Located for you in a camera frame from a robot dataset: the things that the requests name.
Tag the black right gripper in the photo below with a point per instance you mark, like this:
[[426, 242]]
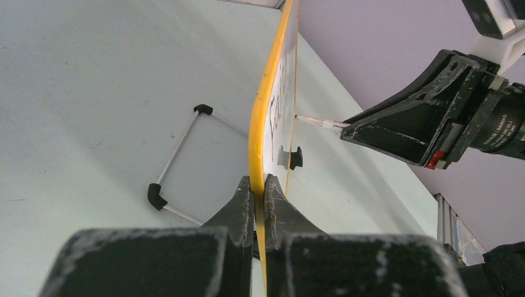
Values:
[[424, 124]]

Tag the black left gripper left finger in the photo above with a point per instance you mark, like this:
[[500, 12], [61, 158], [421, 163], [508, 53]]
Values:
[[214, 259]]

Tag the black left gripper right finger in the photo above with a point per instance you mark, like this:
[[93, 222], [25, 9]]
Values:
[[302, 260]]

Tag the black whiteboard marker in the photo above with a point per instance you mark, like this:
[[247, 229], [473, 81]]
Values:
[[324, 123]]

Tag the white whiteboard yellow frame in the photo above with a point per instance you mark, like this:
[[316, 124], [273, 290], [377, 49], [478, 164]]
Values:
[[270, 136]]

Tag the black whiteboard stand foot left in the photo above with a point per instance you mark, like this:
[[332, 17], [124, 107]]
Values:
[[290, 160]]

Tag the whiteboard wire stand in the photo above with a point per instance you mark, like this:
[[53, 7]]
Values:
[[203, 169]]

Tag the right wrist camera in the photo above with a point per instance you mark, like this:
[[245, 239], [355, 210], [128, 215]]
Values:
[[500, 25]]

